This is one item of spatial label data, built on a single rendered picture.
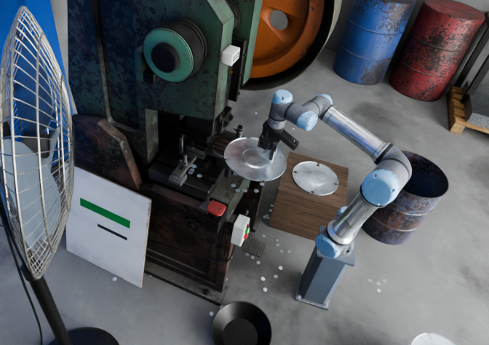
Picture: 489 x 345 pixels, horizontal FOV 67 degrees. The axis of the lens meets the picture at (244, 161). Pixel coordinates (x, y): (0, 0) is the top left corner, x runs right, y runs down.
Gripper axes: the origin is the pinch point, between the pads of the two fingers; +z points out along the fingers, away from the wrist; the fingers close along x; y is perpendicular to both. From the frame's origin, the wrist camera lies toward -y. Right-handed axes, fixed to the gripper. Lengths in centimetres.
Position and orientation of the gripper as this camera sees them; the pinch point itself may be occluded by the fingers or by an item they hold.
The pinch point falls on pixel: (271, 161)
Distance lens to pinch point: 168.0
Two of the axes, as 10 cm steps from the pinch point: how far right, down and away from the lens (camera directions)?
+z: -1.3, 7.4, 6.6
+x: -3.6, 5.8, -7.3
